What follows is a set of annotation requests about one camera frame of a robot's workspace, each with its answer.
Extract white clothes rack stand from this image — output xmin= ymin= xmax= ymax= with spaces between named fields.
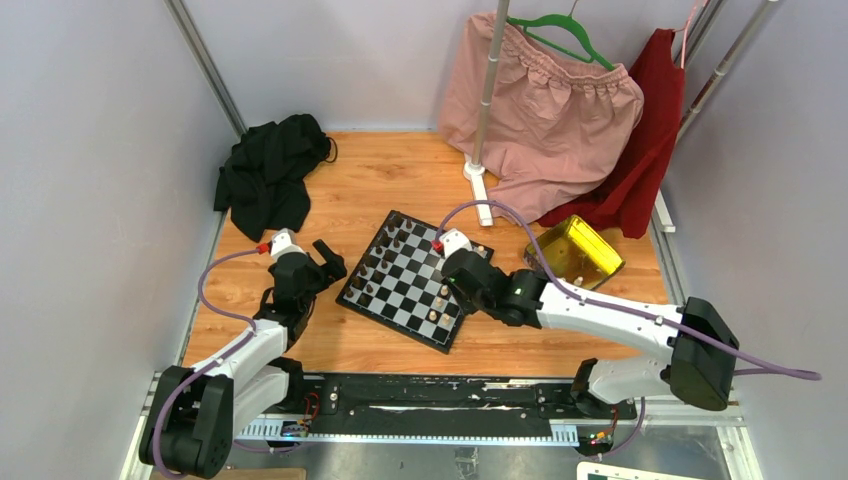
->
xmin=463 ymin=0 xmax=510 ymax=227

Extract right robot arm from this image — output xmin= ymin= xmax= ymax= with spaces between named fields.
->
xmin=441 ymin=249 xmax=739 ymax=418

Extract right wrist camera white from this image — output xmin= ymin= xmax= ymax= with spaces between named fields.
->
xmin=438 ymin=228 xmax=473 ymax=259

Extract red garment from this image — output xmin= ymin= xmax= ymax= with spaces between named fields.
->
xmin=537 ymin=29 xmax=685 ymax=239

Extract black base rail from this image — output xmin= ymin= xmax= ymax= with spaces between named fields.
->
xmin=258 ymin=370 xmax=637 ymax=442

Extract black cloth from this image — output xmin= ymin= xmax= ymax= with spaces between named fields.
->
xmin=213 ymin=114 xmax=338 ymax=242

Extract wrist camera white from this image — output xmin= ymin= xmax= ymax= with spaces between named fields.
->
xmin=438 ymin=228 xmax=473 ymax=259
xmin=269 ymin=228 xmax=305 ymax=261

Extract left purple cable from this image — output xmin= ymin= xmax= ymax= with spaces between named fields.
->
xmin=150 ymin=246 xmax=270 ymax=480

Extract green hanger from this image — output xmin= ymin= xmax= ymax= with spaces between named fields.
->
xmin=507 ymin=13 xmax=617 ymax=73

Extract purple cable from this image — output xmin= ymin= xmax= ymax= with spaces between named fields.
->
xmin=150 ymin=246 xmax=270 ymax=480
xmin=433 ymin=199 xmax=823 ymax=458

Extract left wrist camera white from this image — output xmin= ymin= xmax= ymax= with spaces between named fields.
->
xmin=269 ymin=228 xmax=305 ymax=261

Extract pink shorts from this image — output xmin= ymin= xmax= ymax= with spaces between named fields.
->
xmin=437 ymin=11 xmax=645 ymax=227

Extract black white chessboard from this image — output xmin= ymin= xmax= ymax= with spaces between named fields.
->
xmin=336 ymin=210 xmax=466 ymax=353

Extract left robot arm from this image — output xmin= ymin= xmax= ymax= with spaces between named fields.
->
xmin=138 ymin=229 xmax=347 ymax=479

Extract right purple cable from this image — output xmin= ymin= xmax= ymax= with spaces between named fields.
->
xmin=433 ymin=199 xmax=823 ymax=458

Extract yellow metal tray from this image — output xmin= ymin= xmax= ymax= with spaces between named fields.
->
xmin=522 ymin=215 xmax=625 ymax=290

